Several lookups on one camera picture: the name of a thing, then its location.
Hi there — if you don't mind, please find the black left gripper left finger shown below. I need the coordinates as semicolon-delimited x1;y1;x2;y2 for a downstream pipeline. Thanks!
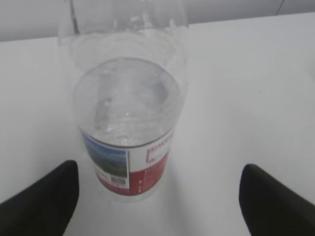
0;160;79;236

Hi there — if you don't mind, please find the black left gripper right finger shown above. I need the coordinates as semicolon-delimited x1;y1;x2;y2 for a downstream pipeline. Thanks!
239;164;315;236

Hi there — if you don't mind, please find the clear plastic water bottle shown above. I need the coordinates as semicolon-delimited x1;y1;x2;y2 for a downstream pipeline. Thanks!
58;0;189;202

